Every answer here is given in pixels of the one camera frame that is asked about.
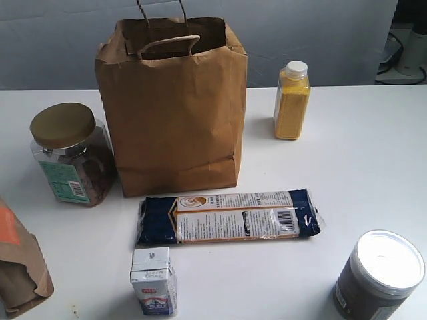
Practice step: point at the brown paper shopping bag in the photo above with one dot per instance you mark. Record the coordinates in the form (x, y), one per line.
(174, 96)

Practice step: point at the dark blue noodle packet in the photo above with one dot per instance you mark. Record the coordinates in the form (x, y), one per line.
(227, 217)

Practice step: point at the yellow bottle white cap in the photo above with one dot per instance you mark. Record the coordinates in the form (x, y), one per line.
(292, 97)

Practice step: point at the small white milk carton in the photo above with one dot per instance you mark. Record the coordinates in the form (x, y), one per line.
(154, 281)

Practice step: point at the clear jar gold lid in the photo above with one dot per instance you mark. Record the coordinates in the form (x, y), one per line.
(73, 149)

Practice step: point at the grey can silver lid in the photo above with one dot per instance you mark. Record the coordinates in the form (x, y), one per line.
(381, 272)

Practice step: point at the white device in background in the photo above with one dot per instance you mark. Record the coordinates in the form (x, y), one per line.
(414, 51)

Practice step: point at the brown kraft pouch orange label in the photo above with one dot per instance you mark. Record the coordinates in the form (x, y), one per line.
(25, 278)

